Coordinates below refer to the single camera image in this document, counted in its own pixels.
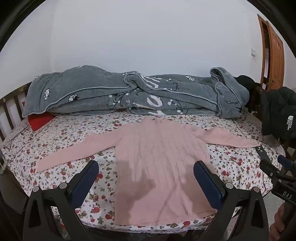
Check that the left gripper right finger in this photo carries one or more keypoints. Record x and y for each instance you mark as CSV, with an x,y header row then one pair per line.
x,y
252,222

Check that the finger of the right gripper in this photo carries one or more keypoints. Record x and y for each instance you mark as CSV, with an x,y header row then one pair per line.
x,y
286,163

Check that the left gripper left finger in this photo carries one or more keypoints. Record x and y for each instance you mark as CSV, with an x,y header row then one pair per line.
x,y
39,223

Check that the pink knit sweater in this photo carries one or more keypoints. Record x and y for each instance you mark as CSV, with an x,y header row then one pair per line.
x,y
155,159

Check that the right hand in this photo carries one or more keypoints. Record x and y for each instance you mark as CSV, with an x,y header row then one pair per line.
x,y
278,226

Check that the dark smartphone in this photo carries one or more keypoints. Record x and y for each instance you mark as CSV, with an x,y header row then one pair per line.
x,y
262,153

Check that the floral bed sheet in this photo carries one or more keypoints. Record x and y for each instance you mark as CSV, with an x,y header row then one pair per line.
x,y
24,147

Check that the black jacket on chair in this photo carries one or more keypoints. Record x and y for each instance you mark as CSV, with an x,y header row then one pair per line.
x,y
277,112

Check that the red pillow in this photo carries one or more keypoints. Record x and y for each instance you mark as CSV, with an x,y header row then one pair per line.
x,y
37,121

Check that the wooden door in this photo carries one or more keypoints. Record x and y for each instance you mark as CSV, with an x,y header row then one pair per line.
x,y
273,57

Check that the wooden headboard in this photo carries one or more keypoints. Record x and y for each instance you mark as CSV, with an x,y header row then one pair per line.
x,y
12,109

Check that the grey floral quilt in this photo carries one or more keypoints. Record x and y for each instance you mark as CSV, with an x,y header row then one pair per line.
x,y
88,90

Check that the wall switch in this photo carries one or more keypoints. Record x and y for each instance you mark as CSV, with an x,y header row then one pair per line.
x,y
253,53

